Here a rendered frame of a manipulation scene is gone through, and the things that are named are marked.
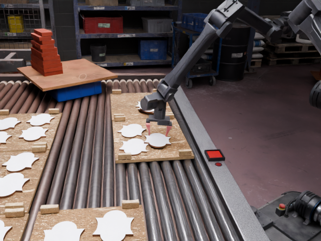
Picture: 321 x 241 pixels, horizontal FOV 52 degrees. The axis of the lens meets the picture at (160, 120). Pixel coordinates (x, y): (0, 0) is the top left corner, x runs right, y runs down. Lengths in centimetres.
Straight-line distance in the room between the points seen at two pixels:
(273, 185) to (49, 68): 207
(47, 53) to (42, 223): 129
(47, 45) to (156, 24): 400
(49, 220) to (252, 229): 67
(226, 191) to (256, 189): 166
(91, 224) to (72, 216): 8
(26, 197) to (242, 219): 77
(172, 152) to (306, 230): 113
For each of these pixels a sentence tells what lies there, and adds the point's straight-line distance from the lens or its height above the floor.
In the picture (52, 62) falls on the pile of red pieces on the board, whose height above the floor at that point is 112.
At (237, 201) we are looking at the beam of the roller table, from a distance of 128.
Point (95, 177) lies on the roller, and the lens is 136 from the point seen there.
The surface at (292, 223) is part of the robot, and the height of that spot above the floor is 26.
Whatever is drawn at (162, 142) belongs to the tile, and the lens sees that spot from 153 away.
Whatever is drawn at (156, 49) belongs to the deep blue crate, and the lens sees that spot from 613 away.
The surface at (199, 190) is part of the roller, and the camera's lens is 129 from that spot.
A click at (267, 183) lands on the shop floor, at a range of 308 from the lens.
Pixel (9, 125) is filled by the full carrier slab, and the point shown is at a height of 95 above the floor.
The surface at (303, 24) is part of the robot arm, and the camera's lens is 123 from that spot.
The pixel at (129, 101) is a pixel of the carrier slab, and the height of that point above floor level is 94.
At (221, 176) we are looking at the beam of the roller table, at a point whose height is 91.
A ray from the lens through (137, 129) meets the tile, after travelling 166.
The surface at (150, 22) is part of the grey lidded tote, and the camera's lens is 598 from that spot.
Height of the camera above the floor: 169
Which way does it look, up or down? 25 degrees down
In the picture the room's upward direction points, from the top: 2 degrees clockwise
